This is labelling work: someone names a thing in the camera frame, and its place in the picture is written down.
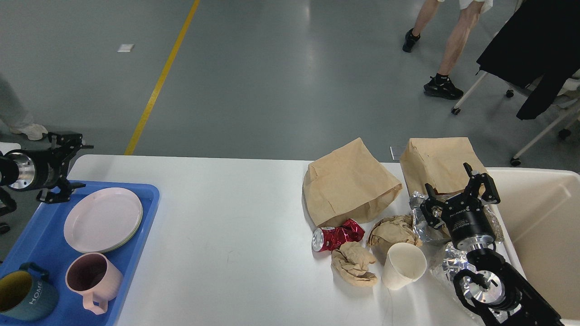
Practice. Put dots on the crumpled foil wrapper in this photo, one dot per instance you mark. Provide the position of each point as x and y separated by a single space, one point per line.
428 234
446 262

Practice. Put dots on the white side table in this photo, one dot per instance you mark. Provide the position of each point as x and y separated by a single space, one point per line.
6 147

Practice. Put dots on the crumpled brown paper ball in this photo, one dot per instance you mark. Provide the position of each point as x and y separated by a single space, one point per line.
389 231

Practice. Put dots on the beige plastic bin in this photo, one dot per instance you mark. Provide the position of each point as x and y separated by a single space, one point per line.
540 209

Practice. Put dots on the light green plate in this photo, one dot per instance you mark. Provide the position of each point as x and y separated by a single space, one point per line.
119 227

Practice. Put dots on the white paper cup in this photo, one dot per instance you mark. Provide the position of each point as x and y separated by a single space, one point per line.
405 263

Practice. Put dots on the crushed red soda can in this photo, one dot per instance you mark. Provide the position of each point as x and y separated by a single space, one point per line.
331 238

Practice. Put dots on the large brown paper bag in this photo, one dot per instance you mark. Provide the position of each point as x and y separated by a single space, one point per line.
348 183

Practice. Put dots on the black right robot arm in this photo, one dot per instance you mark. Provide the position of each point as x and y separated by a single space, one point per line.
495 291

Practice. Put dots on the teal and yellow mug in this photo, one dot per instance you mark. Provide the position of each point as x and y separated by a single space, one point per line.
27 294

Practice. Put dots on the upper crumpled foil wrapper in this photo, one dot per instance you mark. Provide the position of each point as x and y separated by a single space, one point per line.
428 234

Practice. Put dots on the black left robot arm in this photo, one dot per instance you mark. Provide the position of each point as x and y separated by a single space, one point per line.
9 173

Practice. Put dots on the person in grey trousers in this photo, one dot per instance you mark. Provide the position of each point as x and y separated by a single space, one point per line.
18 119

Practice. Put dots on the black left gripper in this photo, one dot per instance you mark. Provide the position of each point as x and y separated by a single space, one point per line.
42 169

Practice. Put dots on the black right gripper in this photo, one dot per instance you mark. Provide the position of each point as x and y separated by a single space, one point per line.
464 215

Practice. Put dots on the lower crumpled foil wrapper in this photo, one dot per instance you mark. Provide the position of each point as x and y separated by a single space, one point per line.
446 262

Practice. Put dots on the pink plate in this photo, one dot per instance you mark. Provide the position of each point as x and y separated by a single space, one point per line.
85 220

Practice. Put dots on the pink mug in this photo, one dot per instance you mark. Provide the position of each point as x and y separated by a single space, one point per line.
96 279

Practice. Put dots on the person with black sneakers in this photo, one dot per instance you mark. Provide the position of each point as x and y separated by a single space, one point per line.
440 85

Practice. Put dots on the blue plastic tray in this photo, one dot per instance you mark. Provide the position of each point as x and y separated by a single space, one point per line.
42 241

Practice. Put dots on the crumpled tan napkin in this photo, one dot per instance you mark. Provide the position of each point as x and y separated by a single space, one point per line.
352 262

